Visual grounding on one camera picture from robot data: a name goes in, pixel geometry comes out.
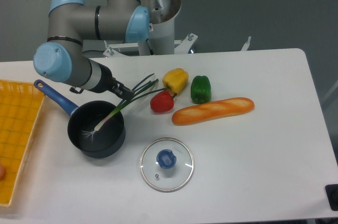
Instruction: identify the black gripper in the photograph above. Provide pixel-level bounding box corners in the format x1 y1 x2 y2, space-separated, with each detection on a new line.
69 65 135 100

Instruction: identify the green onion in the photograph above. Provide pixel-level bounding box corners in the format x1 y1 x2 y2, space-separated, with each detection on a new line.
82 73 167 141

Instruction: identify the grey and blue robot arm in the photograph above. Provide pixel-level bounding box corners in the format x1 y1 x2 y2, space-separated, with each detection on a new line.
33 0 151 100

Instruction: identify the red bell pepper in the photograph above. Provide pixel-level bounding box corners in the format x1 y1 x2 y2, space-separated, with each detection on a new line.
150 90 177 113

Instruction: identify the yellow bell pepper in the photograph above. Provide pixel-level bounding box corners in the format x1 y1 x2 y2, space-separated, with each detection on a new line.
162 68 189 95

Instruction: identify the green bell pepper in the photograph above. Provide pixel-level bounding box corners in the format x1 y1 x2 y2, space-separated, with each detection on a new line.
190 76 211 104

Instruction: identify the glass lid with blue knob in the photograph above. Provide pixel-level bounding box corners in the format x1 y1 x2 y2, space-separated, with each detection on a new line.
139 137 195 193

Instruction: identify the yellow mesh tray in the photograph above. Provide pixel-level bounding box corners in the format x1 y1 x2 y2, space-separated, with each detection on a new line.
1 79 45 207

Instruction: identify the orange baguette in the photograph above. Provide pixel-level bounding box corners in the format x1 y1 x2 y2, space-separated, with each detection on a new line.
172 97 255 126

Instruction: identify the black object at table edge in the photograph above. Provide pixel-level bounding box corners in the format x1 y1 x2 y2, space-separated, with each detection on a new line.
325 184 338 211

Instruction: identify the dark pot with blue handle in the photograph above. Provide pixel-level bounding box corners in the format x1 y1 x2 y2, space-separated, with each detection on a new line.
34 79 126 158

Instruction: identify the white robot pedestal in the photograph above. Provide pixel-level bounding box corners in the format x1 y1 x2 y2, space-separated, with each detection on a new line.
82 0 199 58

